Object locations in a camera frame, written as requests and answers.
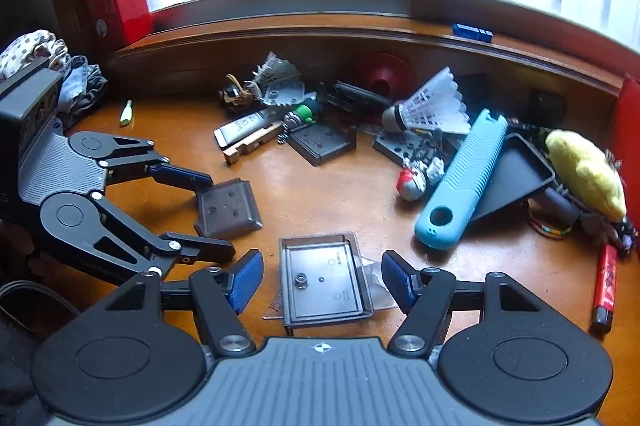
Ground open red box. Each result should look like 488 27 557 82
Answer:
606 72 640 209

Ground small black box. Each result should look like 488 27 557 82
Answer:
457 73 496 104
529 90 569 123

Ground red marker pen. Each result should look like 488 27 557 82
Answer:
590 243 619 335

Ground grey perforated plate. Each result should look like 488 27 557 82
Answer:
261 81 307 108

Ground white tube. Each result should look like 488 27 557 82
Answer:
214 110 282 148

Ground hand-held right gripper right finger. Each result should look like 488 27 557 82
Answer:
381 251 538 357

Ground small grey mounting plate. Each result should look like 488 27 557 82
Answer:
194 178 264 240

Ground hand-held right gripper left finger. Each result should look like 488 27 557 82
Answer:
105 250 264 357

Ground small brown figurine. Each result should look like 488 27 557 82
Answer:
218 74 257 113

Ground beaded bracelet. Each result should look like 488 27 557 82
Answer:
529 206 573 240

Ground wooden desktop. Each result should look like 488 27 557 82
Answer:
30 91 640 426

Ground patterned white cloth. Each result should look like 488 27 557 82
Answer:
0 30 71 81

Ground black triangular tray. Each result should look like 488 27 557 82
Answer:
469 132 557 223

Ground yellow plush toy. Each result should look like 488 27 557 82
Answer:
544 128 627 223

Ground black cable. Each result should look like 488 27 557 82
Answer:
0 281 81 339

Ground wooden window sill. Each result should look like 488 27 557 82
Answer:
106 12 626 107

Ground red and white toy figure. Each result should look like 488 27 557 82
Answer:
397 155 445 202

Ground wooden clip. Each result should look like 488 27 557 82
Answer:
222 121 284 166

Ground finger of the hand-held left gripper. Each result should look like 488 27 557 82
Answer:
82 195 236 279
102 137 213 192

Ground red plastic funnel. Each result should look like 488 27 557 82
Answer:
351 52 417 101

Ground black clip holder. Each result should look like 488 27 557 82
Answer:
319 80 393 114

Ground light blue silicone case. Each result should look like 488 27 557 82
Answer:
414 108 509 252

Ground worn white shuttlecock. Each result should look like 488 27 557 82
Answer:
251 52 303 93

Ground tall red box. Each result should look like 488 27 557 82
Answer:
66 0 154 53

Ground green toy keychain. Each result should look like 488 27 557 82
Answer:
283 103 319 143

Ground blue tube on sill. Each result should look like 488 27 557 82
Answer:
452 23 494 43

